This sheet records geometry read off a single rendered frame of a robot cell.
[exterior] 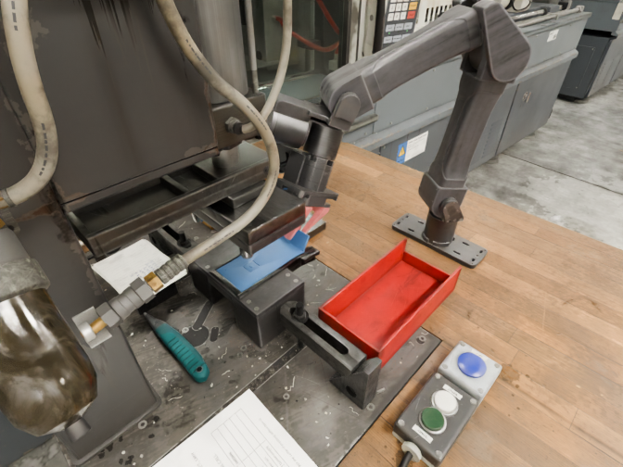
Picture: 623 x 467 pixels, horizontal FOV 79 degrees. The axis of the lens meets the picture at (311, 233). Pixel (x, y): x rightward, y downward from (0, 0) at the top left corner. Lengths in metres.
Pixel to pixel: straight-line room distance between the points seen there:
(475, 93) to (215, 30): 0.42
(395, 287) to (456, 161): 0.26
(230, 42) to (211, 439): 0.49
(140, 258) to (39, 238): 0.39
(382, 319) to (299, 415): 0.22
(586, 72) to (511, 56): 4.43
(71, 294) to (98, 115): 0.18
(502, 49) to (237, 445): 0.67
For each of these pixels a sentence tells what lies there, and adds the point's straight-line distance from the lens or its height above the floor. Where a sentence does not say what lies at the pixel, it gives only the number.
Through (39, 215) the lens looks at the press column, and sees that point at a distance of 0.40.
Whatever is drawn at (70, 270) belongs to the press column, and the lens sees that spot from 0.43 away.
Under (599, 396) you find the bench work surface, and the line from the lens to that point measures 0.73.
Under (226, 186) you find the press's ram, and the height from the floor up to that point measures 1.17.
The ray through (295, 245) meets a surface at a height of 0.99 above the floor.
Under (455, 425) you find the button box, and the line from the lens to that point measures 0.58.
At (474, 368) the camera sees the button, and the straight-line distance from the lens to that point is 0.62.
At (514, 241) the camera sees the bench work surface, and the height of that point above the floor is 0.90.
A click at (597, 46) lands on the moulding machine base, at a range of 5.06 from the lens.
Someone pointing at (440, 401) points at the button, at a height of 0.94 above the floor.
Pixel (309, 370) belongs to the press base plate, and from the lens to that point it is 0.62.
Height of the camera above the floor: 1.42
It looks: 38 degrees down
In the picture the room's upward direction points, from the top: straight up
